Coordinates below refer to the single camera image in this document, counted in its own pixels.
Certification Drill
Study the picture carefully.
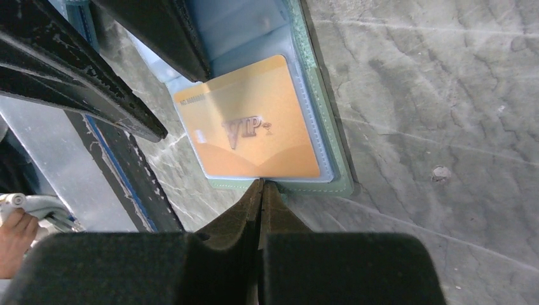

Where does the gold VIP credit card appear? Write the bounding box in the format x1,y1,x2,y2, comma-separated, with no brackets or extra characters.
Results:
173,55,322,179

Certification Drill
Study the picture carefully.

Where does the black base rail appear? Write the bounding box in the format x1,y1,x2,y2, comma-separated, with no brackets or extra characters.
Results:
65,111,184,233

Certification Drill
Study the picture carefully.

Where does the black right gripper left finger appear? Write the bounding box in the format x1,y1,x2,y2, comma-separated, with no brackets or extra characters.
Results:
1,179,264,304

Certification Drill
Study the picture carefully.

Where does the green card holder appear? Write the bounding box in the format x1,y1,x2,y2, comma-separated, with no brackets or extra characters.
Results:
132,1,353,196

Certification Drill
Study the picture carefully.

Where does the blue card holder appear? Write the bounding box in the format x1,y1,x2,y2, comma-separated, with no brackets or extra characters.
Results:
64,0,99,51

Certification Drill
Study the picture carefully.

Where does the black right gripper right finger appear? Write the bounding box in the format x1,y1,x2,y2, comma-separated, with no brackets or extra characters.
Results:
257,182,446,304

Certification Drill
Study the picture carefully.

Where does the person's hand in background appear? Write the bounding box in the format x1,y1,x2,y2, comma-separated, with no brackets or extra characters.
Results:
1,208,39,280

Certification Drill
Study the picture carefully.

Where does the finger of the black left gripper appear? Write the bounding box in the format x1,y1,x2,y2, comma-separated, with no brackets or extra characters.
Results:
94,0,212,82
1,1,168,142

